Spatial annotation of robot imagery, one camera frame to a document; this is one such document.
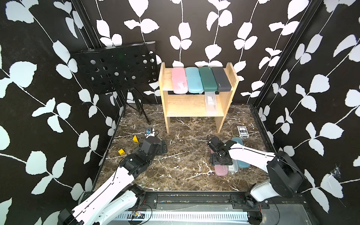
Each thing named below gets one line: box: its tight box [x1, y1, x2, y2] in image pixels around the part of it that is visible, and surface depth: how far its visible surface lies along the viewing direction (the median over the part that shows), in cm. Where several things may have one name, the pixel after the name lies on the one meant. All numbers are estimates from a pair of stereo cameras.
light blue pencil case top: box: [185, 67, 203, 94], surface depth 72 cm
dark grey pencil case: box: [211, 66, 232, 92], surface depth 71 cm
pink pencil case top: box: [172, 67, 188, 94], surface depth 71 cm
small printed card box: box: [237, 125, 249, 139], surface depth 103 cm
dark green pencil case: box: [198, 66, 218, 92], surface depth 72 cm
